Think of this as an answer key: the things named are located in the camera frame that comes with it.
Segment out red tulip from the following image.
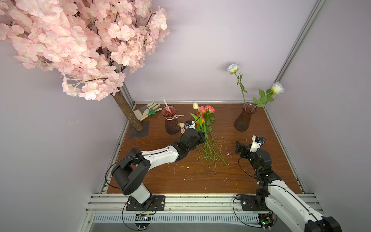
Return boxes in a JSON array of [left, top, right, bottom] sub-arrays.
[[194, 105, 219, 167]]

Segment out left circuit board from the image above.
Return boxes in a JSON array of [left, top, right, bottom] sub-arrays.
[[134, 214, 153, 231]]

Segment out dark tree base plate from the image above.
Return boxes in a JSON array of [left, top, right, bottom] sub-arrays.
[[128, 121, 150, 139]]

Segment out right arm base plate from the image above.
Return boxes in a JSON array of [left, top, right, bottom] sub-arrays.
[[240, 194, 269, 211]]

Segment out right circuit board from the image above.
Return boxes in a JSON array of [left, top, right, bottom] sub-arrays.
[[258, 212, 275, 230]]

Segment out aluminium front rail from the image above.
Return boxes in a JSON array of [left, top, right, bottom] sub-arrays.
[[85, 193, 324, 214]]

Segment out dark pink vase with ribbon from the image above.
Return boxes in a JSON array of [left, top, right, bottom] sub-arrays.
[[161, 105, 180, 135]]

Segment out orange yellow tulip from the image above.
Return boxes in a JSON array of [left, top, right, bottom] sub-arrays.
[[196, 119, 224, 168]]

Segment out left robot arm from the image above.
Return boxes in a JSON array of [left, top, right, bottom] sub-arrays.
[[112, 128, 206, 205]]

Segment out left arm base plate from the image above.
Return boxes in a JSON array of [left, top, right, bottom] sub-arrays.
[[126, 195, 166, 211]]

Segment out white rose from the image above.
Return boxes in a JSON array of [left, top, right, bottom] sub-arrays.
[[253, 82, 285, 108], [226, 63, 248, 110]]

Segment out small green garden tool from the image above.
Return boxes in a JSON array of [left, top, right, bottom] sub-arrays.
[[148, 108, 156, 116]]

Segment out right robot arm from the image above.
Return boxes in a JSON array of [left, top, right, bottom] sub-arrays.
[[235, 136, 342, 232]]

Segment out pink cherry blossom tree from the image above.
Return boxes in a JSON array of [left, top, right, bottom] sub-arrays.
[[1, 1, 170, 131]]

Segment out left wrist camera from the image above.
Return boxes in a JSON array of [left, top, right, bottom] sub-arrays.
[[184, 120, 196, 130]]

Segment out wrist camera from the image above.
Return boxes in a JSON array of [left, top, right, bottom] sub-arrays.
[[250, 135, 265, 153], [184, 120, 196, 130]]

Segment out dark pink glass vase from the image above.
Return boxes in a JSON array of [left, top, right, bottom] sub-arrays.
[[234, 102, 257, 131]]

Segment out cream tulip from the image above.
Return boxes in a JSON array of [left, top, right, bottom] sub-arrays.
[[191, 102, 203, 126], [179, 123, 185, 134]]

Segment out circuit board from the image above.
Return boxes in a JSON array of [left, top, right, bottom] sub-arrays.
[[258, 212, 275, 230], [134, 214, 153, 231]]

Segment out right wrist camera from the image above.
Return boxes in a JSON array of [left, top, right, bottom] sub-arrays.
[[250, 135, 265, 153]]

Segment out beige gardening gloves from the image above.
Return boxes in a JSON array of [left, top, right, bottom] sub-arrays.
[[133, 101, 162, 121]]

